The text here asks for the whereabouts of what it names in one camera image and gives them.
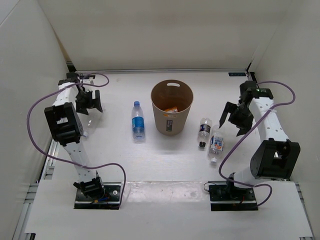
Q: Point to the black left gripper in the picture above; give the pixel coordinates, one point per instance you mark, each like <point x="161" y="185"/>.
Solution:
<point x="82" y="108"/>

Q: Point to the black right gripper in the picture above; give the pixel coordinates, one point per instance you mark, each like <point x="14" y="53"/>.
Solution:
<point x="245" y="126"/>

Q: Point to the clear unlabelled plastic bottle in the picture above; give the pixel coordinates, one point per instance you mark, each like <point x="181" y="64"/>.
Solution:
<point x="90" y="123"/>

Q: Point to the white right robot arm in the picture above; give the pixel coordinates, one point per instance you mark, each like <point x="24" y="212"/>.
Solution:
<point x="276" y="156"/>

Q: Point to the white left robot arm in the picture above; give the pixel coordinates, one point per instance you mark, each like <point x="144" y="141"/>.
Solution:
<point x="66" y="128"/>

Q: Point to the orange packet inside bin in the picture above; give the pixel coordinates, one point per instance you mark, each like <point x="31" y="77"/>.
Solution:
<point x="172" y="110"/>

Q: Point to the beige round waste bin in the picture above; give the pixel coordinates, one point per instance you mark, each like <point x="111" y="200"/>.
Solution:
<point x="171" y="102"/>

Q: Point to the clear bottle black label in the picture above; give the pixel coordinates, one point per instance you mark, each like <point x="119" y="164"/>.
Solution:
<point x="204" y="132"/>

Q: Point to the clear bottle blue orange label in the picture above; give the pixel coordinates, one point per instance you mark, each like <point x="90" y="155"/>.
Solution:
<point x="216" y="144"/>

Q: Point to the clear bottle blue cap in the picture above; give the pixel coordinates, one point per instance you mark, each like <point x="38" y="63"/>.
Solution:
<point x="137" y="122"/>

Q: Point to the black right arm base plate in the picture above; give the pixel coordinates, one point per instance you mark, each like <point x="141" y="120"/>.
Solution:
<point x="225" y="197"/>

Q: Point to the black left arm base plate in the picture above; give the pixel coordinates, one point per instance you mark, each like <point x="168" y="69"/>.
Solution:
<point x="109" y="199"/>

